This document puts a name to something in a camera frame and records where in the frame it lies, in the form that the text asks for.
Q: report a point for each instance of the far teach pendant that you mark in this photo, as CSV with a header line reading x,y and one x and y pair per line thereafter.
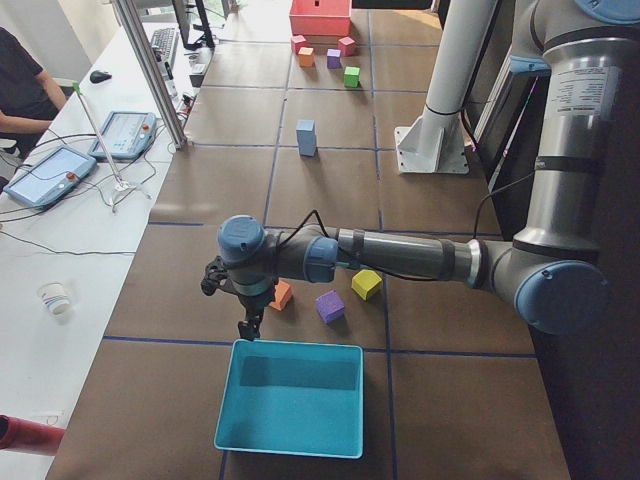
x,y
128,134

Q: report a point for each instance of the yellow foam block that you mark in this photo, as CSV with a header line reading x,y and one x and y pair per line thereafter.
x,y
366,283

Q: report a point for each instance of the orange foam block right side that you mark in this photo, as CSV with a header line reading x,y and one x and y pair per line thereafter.
x,y
306,57

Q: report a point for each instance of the light blue block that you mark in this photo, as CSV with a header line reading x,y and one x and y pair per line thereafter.
x,y
305,131
307,147

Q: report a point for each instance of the metal rod stand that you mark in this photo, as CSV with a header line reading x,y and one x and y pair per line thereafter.
x,y
121,186

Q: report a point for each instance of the aluminium frame post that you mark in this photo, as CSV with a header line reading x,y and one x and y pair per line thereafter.
x,y
136,34

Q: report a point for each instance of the purple foam block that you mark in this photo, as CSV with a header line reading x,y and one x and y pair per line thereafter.
x,y
330,306
333,59

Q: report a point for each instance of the orange foam block left side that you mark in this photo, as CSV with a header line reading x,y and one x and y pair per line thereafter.
x,y
283,294

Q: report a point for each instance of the red cylinder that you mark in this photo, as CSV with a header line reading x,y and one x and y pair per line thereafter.
x,y
24,436

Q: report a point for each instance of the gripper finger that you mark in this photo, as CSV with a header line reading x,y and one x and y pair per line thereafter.
x,y
249,327

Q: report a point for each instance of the paper cup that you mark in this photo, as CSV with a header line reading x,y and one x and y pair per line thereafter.
x,y
54,297

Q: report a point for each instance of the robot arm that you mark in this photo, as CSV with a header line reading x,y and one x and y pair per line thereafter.
x,y
277,140

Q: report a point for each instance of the pink plastic tray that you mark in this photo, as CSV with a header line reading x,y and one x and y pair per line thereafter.
x,y
320,17

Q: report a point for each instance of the orange foam block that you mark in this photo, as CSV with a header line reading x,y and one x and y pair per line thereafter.
x,y
306,57
283,294

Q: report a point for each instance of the seated person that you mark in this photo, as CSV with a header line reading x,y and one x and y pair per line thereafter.
x,y
30,97

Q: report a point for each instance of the black monitor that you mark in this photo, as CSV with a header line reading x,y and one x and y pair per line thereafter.
x,y
193,23

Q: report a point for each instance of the purple foam block left side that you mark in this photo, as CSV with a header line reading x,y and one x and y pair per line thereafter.
x,y
330,306

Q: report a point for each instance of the purple foam block right side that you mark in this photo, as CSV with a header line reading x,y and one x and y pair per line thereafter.
x,y
333,59

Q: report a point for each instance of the magenta foam block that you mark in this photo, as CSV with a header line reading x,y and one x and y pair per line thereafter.
x,y
347,46

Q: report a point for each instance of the black computer mouse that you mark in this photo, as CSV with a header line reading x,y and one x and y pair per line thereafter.
x,y
99,76

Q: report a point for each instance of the near teach pendant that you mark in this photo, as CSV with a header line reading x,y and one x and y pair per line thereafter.
x,y
51,178

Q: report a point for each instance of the dark pink foam block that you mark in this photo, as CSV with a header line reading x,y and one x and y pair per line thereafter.
x,y
297,42

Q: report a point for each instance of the teach pendant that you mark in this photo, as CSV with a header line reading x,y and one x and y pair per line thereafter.
x,y
128,134
51,178

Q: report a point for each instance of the black keyboard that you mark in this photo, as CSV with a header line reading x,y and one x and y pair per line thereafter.
x,y
164,43

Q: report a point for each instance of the green foam block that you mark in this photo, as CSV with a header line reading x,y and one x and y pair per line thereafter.
x,y
351,77

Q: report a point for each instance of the teal plastic bin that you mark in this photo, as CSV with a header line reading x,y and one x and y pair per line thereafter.
x,y
293,398

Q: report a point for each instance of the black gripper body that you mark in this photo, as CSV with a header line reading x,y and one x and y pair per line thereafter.
x,y
252,304

